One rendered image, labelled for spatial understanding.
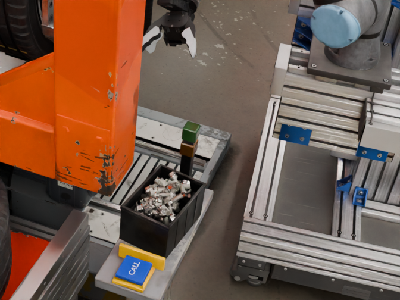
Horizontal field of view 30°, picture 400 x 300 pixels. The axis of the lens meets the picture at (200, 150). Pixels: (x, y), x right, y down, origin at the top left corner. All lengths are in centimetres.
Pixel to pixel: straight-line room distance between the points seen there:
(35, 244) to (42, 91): 51
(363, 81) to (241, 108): 128
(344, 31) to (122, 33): 54
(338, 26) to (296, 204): 82
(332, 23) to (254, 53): 179
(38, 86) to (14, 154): 23
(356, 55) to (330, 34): 18
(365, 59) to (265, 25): 187
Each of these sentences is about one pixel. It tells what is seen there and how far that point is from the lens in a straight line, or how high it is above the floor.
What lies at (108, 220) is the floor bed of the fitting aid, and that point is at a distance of 251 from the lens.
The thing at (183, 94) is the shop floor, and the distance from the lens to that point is 325.
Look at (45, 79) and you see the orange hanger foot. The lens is 184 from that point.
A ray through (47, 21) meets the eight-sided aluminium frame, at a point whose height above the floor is 78.
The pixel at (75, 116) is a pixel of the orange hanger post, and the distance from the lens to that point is 182.
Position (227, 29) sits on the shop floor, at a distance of 377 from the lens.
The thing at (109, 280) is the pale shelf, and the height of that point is 45.
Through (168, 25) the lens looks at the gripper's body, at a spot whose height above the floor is 88.
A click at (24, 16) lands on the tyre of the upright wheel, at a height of 81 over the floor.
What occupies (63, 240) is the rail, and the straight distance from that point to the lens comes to 201.
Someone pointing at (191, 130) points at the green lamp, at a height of 66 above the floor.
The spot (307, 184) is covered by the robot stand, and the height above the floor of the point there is 21.
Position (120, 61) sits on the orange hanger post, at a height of 93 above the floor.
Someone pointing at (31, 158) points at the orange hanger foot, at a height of 57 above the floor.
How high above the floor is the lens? 184
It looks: 39 degrees down
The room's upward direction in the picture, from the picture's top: 8 degrees clockwise
